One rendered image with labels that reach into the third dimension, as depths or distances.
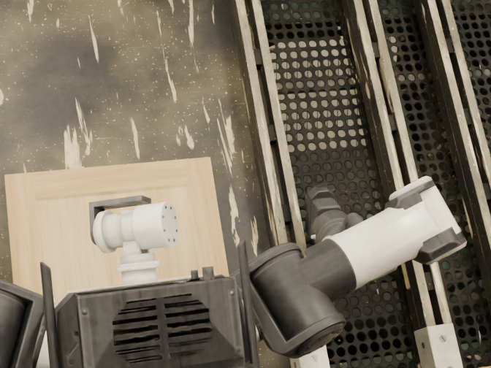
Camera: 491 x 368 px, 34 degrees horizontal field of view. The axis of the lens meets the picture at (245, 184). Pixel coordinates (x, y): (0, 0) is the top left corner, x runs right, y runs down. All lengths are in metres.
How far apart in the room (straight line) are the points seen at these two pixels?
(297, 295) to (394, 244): 0.18
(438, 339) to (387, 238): 0.56
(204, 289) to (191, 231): 0.72
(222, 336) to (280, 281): 0.20
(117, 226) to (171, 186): 0.57
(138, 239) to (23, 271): 0.55
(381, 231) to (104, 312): 0.46
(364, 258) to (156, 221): 0.32
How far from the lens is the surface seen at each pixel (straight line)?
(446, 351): 1.78
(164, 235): 1.17
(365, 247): 1.24
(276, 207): 1.72
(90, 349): 1.00
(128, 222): 1.19
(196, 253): 1.72
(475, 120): 1.97
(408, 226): 1.27
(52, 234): 1.71
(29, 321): 1.17
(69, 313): 1.11
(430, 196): 1.34
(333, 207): 1.67
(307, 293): 1.19
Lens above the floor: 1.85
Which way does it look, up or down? 18 degrees down
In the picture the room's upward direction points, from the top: 1 degrees counter-clockwise
